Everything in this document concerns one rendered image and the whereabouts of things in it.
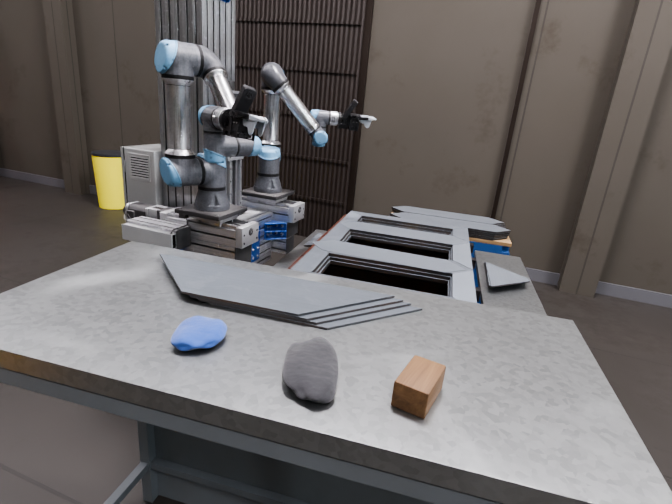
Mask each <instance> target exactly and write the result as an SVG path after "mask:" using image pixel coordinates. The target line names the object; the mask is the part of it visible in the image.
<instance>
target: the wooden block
mask: <svg viewBox="0 0 672 504"><path fill-rule="evenodd" d="M445 370H446V366H445V365H442V364H440V363H437V362H434V361H431V360H428V359H426V358H423V357H420V356H417V355H414V357H413V358H412V359H411V360H410V362H409V363H408V364H407V366H406V367H405V368H404V370H403V371H402V372H401V373H400V375H399V376H398V377H397V379H396V380H395V381H394V387H393V393H392V400H391V406H393V407H396V408H398V409H400V410H403V411H405V412H407V413H410V414H412V415H415V416H417V417H419V418H422V419H425V417H426V415H427V414H428V412H429V410H430V408H431V407H432V405H433V403H434V401H435V400H436V398H437V396H438V394H439V393H440V391H441V389H442V385H443V380H444V375H445Z"/></svg>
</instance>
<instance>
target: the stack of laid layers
mask: <svg viewBox="0 0 672 504"><path fill-rule="evenodd" d="M358 222H364V223H371V224H378V225H384V226H391V227H398V228H405V229H411V230H418V231H425V232H431V233H438V234H445V235H451V236H453V229H449V228H442V227H435V226H428V225H421V224H415V223H408V222H401V221H394V220H387V219H380V218H374V217H367V216H361V217H360V218H359V220H358ZM351 238H354V239H360V240H367V241H373V242H379V243H385V244H392V245H398V246H404V247H411V248H417V249H423V250H430V251H436V252H442V253H448V260H449V261H451V262H453V263H455V264H457V265H459V266H461V267H463V268H465V269H466V270H462V271H455V272H447V273H444V272H438V271H433V270H427V269H422V268H416V267H411V266H405V265H400V264H394V263H389V262H383V261H378V260H372V259H367V258H362V257H356V256H351V255H345V254H340V253H335V252H329V251H327V252H328V255H327V256H326V257H325V258H324V259H323V260H322V261H321V262H320V264H319V265H318V266H317V267H316V268H315V269H314V270H313V271H312V272H314V273H320V274H322V273H323V272H324V271H325V270H326V269H327V267H328V266H329V265H330V264H335V265H340V266H346V267H352V268H358V269H363V270H369V271H375V272H381V273H386V274H392V275H398V276H404V277H410V278H415V279H421V280H427V281H433V282H438V283H444V284H447V296H448V297H452V282H453V273H459V272H465V271H471V270H472V269H470V268H468V267H466V266H464V265H461V264H459V263H457V262H455V261H453V245H451V244H444V243H438V242H431V241H425V240H418V239H412V238H406V237H399V236H393V235H386V234H380V233H373V232H367V231H360V230H354V229H350V230H349V231H348V232H347V233H346V234H345V235H344V237H343V238H342V239H341V240H340V241H343V242H348V241H349V240H350V239H351Z"/></svg>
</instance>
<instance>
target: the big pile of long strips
mask: <svg viewBox="0 0 672 504"><path fill-rule="evenodd" d="M391 208H392V211H393V213H390V215H389V216H392V217H398V218H405V219H412V220H419V221H426V222H433V223H440V224H447V225H454V226H461V227H467V228H468V234H469V237H471V238H477V239H484V240H491V241H494V240H502V239H507V238H508V236H509V233H510V232H511V230H508V229H506V227H505V224H504V222H501V221H498V220H495V219H492V218H489V217H482V216H475V215H467V214H460V213H453V212H446V211H439V210H432V209H424V208H417V207H410V206H396V207H391Z"/></svg>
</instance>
